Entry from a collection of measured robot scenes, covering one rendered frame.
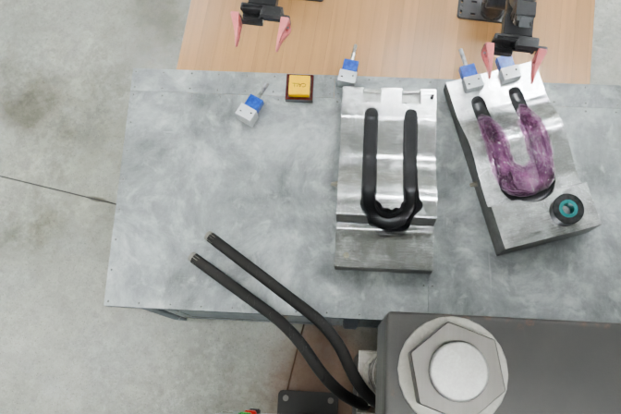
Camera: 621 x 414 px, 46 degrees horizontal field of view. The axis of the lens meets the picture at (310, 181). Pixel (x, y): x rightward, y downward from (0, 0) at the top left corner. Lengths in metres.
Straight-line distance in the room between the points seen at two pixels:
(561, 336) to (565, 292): 1.27
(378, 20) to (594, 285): 0.97
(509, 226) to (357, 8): 0.80
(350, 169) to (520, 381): 1.24
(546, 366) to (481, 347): 0.08
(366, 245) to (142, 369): 1.22
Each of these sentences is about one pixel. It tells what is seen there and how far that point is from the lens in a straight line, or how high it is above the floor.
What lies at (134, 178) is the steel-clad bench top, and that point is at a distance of 2.16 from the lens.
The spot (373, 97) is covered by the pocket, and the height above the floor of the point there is 0.86.
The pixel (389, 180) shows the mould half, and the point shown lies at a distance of 1.96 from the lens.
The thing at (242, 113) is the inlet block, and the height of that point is 0.85.
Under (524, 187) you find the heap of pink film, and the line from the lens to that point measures 2.03.
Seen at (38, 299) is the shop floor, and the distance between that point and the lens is 3.05.
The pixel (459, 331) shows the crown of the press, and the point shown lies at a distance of 0.78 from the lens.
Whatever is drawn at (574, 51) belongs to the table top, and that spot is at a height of 0.80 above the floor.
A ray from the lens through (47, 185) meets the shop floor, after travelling 3.13.
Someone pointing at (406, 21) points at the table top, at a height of 0.80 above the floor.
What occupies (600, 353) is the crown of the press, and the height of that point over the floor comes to 2.00.
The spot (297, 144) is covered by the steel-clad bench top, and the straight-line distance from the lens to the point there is 2.11.
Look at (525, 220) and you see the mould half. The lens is 2.00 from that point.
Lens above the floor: 2.81
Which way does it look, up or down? 75 degrees down
